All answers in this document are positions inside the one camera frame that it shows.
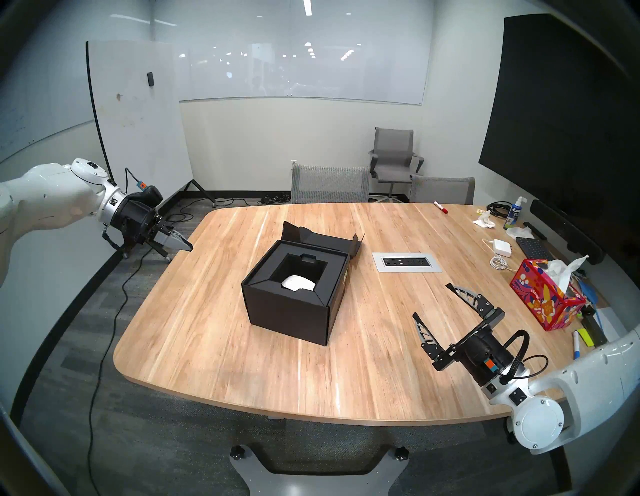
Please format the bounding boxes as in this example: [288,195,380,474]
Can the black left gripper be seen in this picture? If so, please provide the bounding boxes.
[111,194,194,260]

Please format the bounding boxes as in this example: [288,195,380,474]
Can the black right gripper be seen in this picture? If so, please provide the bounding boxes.
[412,283,518,388]

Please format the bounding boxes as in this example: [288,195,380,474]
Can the black cardboard box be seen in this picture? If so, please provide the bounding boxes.
[241,220,365,347]

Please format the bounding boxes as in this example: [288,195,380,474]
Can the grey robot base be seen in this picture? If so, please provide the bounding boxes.
[229,444,410,496]

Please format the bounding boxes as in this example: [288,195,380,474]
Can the colourful red tissue box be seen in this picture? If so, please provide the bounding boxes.
[510,258,587,332]

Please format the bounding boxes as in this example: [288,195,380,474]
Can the white tissue in box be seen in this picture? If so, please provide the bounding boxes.
[542,255,590,296]

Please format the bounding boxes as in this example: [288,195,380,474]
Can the grey table power outlet plate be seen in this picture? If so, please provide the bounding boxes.
[372,252,442,273]

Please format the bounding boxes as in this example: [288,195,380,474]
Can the black keyboard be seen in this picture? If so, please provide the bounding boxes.
[515,236,555,262]

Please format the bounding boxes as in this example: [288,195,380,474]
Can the mobile whiteboard on stand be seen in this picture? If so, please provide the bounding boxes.
[86,41,218,261]

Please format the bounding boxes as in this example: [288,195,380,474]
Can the whiteboard cleaner spray bottle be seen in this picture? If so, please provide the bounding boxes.
[503,196,528,231]

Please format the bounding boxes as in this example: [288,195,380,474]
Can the black video sound bar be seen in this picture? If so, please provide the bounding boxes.
[530,199,606,265]

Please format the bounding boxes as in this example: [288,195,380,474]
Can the black eraser block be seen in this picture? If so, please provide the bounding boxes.
[580,312,608,348]

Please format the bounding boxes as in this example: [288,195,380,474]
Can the white paper sheet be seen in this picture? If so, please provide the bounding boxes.
[595,307,631,341]

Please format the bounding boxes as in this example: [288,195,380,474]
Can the grey ribbed mesh chair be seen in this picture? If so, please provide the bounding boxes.
[291,163,371,204]

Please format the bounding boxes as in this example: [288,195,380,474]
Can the grey office chair with armrests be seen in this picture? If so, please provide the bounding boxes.
[368,127,425,201]

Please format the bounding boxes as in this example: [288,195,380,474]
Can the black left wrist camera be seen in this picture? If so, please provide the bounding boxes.
[132,185,165,208]

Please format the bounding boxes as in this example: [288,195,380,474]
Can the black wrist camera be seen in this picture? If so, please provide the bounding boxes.
[470,340,516,381]
[132,185,165,208]

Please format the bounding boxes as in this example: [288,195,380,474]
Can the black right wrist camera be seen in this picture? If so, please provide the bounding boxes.
[470,340,516,381]

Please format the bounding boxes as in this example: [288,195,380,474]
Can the black left wrist cable loop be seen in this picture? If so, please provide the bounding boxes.
[102,226,132,259]

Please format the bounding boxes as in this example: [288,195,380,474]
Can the white adapter cable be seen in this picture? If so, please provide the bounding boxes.
[481,239,516,272]

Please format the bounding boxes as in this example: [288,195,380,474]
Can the wall whiteboard with writing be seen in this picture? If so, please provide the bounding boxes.
[0,65,95,163]

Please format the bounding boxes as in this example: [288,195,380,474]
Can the glass wall board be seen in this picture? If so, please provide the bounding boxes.
[172,40,431,106]

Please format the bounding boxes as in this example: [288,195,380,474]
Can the large black wall screen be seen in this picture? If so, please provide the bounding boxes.
[478,14,640,208]

